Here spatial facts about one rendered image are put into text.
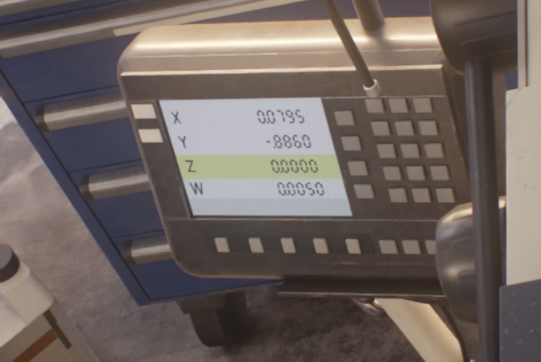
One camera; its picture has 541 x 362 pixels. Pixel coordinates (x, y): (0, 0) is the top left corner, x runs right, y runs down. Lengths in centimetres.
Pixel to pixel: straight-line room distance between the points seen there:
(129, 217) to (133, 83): 130
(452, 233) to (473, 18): 12
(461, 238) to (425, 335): 101
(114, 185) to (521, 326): 237
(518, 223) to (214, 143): 110
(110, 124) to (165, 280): 32
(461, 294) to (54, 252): 270
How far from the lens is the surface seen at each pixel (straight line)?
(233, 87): 226
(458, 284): 145
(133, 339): 394
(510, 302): 117
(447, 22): 141
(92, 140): 348
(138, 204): 357
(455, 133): 219
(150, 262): 366
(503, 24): 141
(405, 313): 246
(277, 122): 226
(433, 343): 246
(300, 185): 228
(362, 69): 160
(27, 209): 421
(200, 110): 229
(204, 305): 376
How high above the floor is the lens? 277
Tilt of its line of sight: 43 degrees down
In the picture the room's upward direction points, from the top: 30 degrees counter-clockwise
